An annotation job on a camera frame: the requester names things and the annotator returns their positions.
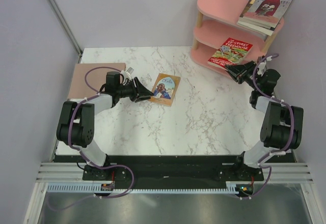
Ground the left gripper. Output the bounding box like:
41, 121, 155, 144
116, 77, 153, 103

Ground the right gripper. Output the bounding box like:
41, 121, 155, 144
224, 61, 261, 91

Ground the red Treehouse book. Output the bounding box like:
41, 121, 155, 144
207, 38, 253, 70

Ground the tan Othello book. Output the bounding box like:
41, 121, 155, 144
149, 73, 181, 107

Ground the brown cardboard file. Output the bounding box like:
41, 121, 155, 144
68, 63, 126, 99

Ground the pink Shakespeare story book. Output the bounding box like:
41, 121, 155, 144
243, 0, 292, 27

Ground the brown Edward Tulane book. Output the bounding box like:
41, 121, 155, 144
238, 0, 277, 30

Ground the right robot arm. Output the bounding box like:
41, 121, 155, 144
226, 61, 304, 180

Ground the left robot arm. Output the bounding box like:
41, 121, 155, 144
56, 71, 153, 180

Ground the pink three-tier shelf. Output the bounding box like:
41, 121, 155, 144
191, 0, 284, 78

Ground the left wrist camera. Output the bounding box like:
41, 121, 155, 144
120, 67, 134, 79

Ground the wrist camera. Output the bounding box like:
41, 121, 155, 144
120, 67, 134, 79
257, 56, 266, 69

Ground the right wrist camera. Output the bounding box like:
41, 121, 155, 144
257, 56, 266, 69

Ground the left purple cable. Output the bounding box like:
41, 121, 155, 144
45, 66, 135, 211

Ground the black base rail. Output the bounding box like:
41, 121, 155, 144
52, 154, 265, 184

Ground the white slotted cable duct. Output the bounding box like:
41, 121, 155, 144
47, 182, 254, 194

